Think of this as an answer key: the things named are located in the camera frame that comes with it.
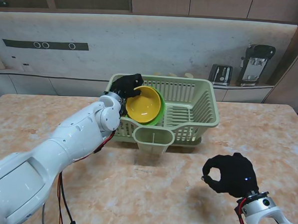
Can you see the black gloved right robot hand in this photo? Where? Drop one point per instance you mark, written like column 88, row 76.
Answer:
column 233, row 174

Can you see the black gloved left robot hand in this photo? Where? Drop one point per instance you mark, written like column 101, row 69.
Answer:
column 126, row 85

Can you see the yellow plastic bowl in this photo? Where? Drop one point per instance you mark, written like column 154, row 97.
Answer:
column 144, row 104

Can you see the small deep green bowl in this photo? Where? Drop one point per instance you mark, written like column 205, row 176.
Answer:
column 161, row 110

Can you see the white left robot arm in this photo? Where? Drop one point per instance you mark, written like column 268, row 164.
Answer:
column 49, row 157

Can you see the white kitchen counter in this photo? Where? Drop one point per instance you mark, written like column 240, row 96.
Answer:
column 65, row 86

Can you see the round wooden jar lid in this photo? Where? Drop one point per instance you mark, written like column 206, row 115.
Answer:
column 189, row 75

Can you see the pale green plastic dish rack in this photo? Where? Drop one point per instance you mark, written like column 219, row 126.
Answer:
column 190, row 79

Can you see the pale green cutlery holder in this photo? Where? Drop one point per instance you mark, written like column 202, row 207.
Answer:
column 147, row 147

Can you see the black toaster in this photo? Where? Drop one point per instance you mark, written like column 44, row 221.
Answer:
column 220, row 75

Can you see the black silver coffee machine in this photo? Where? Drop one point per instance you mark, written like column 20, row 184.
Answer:
column 253, row 67

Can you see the black wall strip with rings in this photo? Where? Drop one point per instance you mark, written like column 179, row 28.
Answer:
column 57, row 45

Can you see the wooden wall cabinet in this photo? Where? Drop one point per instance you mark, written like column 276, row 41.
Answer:
column 159, row 2

